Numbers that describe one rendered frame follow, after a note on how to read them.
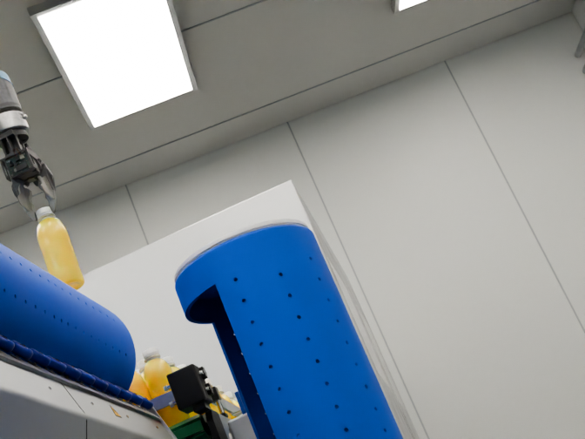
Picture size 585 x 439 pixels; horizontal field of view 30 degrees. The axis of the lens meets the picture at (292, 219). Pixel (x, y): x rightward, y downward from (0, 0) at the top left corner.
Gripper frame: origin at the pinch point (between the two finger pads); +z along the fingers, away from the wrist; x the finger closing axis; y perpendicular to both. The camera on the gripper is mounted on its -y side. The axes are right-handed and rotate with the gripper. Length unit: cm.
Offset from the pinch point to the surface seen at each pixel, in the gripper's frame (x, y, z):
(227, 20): 49, -301, -169
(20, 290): 8, 61, 34
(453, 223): 120, -452, -47
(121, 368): 5.4, 7.6, 43.3
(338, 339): 54, 47, 63
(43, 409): 7, 70, 57
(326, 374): 49, 51, 68
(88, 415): 8, 49, 57
